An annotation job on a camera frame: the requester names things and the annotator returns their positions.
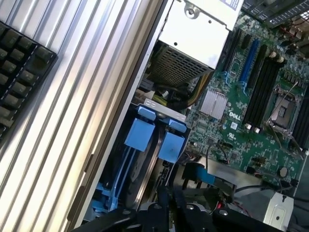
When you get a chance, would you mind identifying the yellow black power wire bundle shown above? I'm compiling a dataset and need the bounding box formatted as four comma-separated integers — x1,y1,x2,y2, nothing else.
153,72,213,110

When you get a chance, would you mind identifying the silver open PC case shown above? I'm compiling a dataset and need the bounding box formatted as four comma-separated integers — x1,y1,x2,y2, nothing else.
66,0,309,232

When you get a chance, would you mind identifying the silver metal drive cage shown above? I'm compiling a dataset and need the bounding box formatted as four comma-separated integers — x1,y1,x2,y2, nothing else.
259,190,295,223

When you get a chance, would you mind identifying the thin black wire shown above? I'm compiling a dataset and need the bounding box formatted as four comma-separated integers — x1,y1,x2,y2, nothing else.
206,142,230,165

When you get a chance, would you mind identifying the green Dell motherboard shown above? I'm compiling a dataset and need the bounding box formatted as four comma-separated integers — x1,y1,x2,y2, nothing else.
184,11,309,194

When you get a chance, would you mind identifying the black plastic fan shroud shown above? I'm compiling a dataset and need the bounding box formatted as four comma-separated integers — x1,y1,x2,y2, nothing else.
240,0,309,30

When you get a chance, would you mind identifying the silver CPU socket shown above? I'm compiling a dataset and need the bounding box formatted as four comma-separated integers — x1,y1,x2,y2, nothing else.
265,82,309,136

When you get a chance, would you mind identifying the black disk with blue carrier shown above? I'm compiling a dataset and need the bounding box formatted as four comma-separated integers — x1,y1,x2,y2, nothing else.
91,105,192,211

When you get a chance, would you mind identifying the silver chipset heatsink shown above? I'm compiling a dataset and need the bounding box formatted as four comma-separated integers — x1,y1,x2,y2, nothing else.
198,87,228,120

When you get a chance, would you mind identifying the black computer keyboard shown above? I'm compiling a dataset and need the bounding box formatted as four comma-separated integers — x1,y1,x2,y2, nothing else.
0,20,58,148

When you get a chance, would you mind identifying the blue expansion slot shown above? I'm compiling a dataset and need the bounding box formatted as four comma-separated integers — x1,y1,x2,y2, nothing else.
237,38,260,90

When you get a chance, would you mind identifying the black short expansion slot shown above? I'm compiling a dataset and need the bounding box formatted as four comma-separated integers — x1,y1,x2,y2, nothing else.
241,33,251,48

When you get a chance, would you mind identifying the flat blue disk wire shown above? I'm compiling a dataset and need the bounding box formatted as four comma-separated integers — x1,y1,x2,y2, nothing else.
196,162,216,187

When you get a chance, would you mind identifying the grey round wire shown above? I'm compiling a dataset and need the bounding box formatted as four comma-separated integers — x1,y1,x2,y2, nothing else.
233,182,286,195

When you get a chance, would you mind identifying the silver disk bay bracket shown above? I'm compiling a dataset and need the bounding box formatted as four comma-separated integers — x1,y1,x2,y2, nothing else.
143,97,187,122

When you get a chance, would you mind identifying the silver power supply box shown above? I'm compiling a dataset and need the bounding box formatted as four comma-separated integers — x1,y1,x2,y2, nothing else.
146,0,242,88

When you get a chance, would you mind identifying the black RAM slot bank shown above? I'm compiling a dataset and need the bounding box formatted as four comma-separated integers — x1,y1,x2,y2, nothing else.
242,52,288,129

